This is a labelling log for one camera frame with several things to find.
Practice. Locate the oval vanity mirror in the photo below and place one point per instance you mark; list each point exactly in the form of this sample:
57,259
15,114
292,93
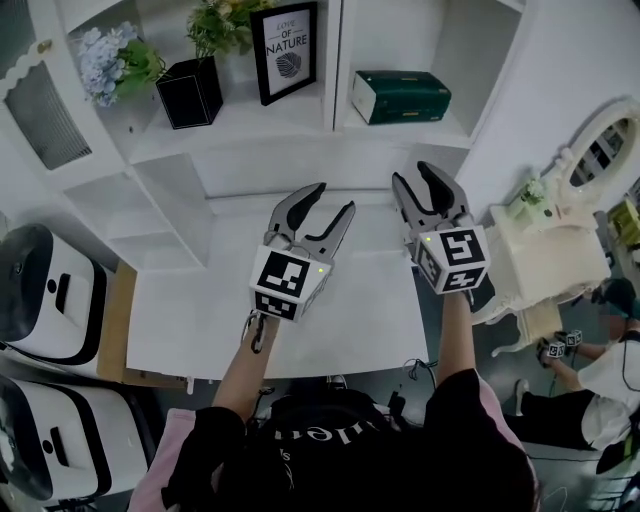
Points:
602,145

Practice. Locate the white table top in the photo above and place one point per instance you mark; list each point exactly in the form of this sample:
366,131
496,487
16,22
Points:
370,325

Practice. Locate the person's black pink shirt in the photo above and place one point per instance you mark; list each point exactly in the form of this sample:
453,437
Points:
350,460

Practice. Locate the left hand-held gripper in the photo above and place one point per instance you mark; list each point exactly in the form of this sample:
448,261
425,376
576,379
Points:
282,280

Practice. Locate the ribbed glass cabinet door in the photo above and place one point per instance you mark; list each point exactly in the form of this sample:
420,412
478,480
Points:
45,115

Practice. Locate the white black service robot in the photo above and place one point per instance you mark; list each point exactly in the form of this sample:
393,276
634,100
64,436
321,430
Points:
60,440
45,295

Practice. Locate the person's black white shoe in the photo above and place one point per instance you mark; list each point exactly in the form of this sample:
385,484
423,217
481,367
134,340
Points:
338,381

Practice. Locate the small potted white flowers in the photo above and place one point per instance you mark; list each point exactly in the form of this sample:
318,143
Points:
532,192

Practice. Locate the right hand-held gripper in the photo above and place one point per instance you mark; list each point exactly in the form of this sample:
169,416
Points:
450,255

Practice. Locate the yellow green box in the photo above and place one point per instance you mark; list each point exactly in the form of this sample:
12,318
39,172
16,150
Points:
625,222

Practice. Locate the cream vanity table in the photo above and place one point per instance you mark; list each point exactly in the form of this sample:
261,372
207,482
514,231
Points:
545,250

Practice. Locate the cream vanity stool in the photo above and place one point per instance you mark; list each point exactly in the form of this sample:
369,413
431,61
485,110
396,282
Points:
537,325

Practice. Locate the green leafy plant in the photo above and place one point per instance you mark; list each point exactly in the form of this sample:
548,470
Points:
225,22

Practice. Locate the green tissues pack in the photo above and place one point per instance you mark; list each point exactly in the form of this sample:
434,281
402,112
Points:
405,97

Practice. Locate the white shelf cabinet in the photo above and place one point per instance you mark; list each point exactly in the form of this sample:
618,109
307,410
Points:
170,200

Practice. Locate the person's left forearm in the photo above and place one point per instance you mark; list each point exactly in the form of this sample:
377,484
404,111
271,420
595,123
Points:
245,365

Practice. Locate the person's right forearm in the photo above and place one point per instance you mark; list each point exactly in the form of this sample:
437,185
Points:
457,340

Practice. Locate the black square vase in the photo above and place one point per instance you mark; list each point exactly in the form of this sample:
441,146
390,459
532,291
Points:
192,95

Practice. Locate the blue artificial flowers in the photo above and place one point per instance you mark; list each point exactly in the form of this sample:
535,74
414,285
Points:
102,65

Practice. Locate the black framed leaf picture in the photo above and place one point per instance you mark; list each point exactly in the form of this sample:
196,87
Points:
287,50

